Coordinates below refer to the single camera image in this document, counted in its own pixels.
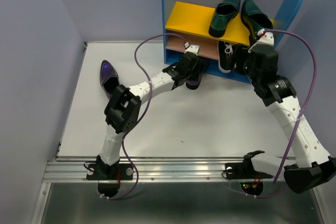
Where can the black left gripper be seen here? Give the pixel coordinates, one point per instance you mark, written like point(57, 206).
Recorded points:
point(195, 65)

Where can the black sneaker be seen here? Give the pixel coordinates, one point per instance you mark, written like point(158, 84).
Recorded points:
point(225, 56)

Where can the green loafer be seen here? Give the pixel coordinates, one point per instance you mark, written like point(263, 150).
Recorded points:
point(222, 15)
point(254, 20)

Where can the purple loafer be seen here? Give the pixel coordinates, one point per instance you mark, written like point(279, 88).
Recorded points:
point(195, 81)
point(109, 79)

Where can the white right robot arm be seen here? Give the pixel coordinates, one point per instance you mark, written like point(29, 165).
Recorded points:
point(313, 165)

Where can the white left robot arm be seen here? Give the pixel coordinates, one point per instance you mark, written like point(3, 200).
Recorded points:
point(122, 111)

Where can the blue and yellow shoe shelf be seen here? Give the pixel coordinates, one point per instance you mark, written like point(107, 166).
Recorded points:
point(192, 18)

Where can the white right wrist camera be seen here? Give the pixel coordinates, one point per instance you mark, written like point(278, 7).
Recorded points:
point(265, 38)

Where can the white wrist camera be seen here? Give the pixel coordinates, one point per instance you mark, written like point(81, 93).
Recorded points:
point(194, 49)
point(265, 38)

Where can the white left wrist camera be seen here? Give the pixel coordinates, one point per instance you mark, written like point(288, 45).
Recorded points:
point(194, 49)

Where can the aluminium mounting rail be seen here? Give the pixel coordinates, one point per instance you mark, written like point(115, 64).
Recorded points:
point(151, 170)

